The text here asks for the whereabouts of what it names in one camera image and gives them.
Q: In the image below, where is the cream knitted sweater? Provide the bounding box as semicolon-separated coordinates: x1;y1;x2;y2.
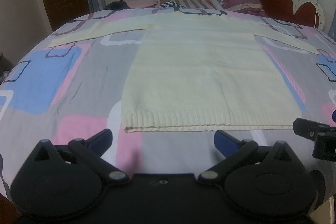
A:
50;11;317;132

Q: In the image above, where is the red white wooden headboard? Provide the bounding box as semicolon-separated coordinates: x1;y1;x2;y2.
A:
259;0;325;30

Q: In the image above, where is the striped pink pillow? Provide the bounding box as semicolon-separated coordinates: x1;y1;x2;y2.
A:
210;0;265;16

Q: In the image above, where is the striped red black garment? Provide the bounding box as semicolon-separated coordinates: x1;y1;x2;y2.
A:
159;1;184;8

